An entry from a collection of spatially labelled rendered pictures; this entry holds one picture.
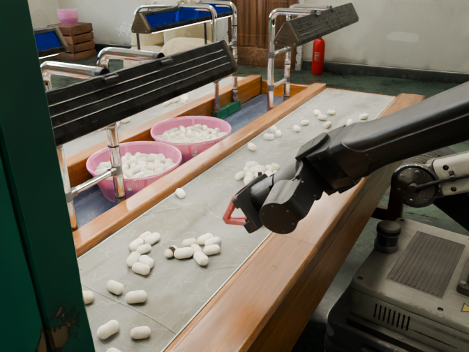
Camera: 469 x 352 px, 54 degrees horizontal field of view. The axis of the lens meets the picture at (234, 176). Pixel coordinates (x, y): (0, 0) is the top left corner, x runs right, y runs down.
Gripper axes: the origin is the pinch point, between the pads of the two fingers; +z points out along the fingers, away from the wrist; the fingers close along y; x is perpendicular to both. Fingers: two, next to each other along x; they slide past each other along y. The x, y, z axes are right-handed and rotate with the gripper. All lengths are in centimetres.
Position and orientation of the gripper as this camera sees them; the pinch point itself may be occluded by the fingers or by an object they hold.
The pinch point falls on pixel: (227, 218)
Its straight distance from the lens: 83.7
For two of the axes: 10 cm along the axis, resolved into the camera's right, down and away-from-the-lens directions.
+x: 5.6, 8.3, 0.4
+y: -5.2, 3.8, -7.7
